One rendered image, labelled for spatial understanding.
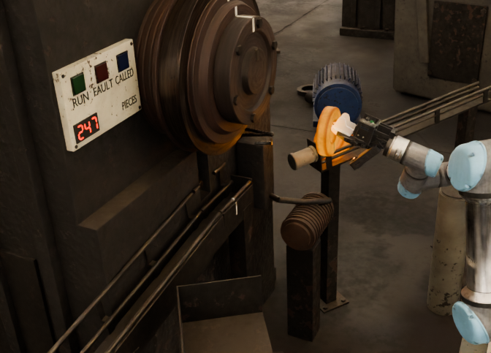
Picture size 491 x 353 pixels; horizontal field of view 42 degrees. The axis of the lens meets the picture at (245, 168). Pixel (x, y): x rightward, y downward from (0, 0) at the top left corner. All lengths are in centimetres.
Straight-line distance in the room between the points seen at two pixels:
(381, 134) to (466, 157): 39
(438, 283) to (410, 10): 231
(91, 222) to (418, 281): 160
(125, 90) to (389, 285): 154
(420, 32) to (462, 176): 277
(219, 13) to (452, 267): 135
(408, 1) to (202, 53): 296
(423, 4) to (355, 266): 206
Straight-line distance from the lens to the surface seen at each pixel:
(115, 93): 152
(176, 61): 149
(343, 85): 383
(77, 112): 142
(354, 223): 307
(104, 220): 153
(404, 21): 442
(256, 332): 156
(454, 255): 243
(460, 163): 165
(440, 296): 254
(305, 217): 211
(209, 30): 155
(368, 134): 193
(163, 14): 160
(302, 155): 215
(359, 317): 254
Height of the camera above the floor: 165
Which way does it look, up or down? 28 degrees down
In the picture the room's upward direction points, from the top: 3 degrees counter-clockwise
